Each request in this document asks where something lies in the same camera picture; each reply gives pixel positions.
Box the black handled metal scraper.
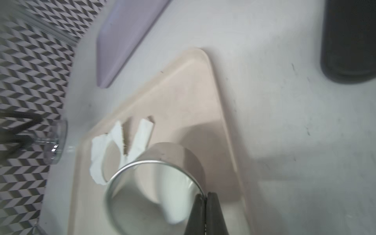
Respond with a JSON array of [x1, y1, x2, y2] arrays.
[[320, 0, 376, 84]]

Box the white dough ball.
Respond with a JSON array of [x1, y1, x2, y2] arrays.
[[89, 118, 154, 186]]

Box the beige plastic tray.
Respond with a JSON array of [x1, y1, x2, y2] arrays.
[[68, 48, 251, 235]]

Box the purple plastic tray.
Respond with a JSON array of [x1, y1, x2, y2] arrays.
[[97, 0, 169, 89]]

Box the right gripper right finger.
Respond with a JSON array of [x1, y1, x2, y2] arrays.
[[206, 192, 229, 235]]

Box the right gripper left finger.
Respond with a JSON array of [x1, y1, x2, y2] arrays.
[[184, 194, 206, 235]]

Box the round cut dough wrapper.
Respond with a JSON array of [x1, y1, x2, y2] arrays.
[[135, 164, 200, 225]]

